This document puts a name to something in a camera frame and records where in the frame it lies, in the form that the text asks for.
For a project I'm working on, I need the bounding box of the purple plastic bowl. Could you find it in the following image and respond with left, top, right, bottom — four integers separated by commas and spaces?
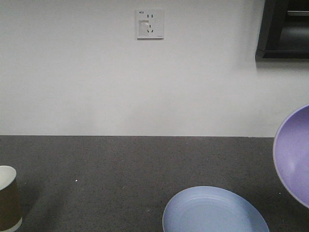
273, 104, 309, 208

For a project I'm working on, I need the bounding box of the white wall socket right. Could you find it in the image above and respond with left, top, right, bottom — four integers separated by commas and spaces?
135, 8, 165, 40

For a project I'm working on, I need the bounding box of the black range hood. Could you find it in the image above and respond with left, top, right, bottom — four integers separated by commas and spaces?
255, 0, 309, 61

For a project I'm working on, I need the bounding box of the brown paper cup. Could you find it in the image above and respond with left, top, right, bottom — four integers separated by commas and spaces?
0, 165, 23, 232

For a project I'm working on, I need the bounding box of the light blue plate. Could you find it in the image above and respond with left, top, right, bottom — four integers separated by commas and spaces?
162, 186, 269, 232

